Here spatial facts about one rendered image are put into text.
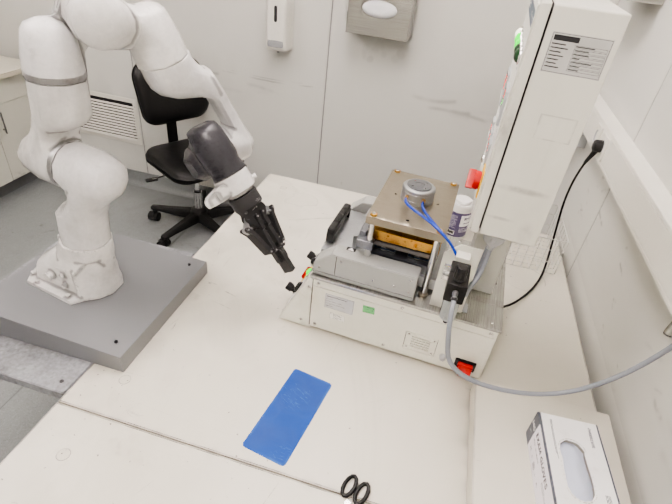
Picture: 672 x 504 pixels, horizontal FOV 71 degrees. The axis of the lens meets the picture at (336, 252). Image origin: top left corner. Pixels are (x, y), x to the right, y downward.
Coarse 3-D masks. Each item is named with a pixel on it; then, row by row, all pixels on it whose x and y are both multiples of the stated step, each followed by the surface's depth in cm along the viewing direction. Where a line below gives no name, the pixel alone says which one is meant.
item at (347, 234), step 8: (352, 216) 130; (360, 216) 131; (344, 224) 127; (352, 224) 127; (360, 224) 120; (344, 232) 123; (352, 232) 124; (336, 240) 120; (344, 240) 120; (352, 240) 121; (360, 248) 118; (440, 248) 122; (440, 256) 119; (440, 264) 116; (432, 280) 111; (432, 288) 112
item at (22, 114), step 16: (0, 64) 274; (16, 64) 277; (0, 80) 270; (16, 80) 280; (0, 96) 272; (16, 96) 282; (0, 112) 273; (16, 112) 285; (0, 128) 277; (16, 128) 288; (0, 144) 280; (16, 144) 290; (0, 160) 282; (16, 160) 293; (0, 176) 285; (16, 176) 296
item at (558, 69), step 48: (576, 0) 78; (528, 48) 75; (576, 48) 73; (528, 96) 78; (576, 96) 76; (528, 144) 82; (576, 144) 80; (480, 192) 90; (528, 192) 87; (480, 240) 108; (528, 240) 92; (480, 288) 115
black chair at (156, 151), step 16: (144, 80) 242; (144, 96) 244; (160, 96) 250; (144, 112) 247; (160, 112) 252; (176, 112) 258; (192, 112) 265; (176, 128) 274; (160, 144) 267; (176, 144) 268; (160, 160) 251; (176, 160) 251; (160, 176) 259; (176, 176) 243; (192, 176) 245; (160, 208) 287; (176, 208) 285; (192, 208) 282; (224, 208) 291; (176, 224) 272; (192, 224) 280; (208, 224) 277; (160, 240) 266
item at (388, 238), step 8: (376, 232) 109; (384, 232) 109; (392, 232) 109; (400, 232) 109; (376, 240) 111; (384, 240) 110; (392, 240) 109; (400, 240) 109; (408, 240) 108; (416, 240) 107; (424, 240) 108; (432, 240) 108; (392, 248) 110; (400, 248) 110; (408, 248) 109; (416, 248) 108; (424, 248) 108; (424, 256) 109
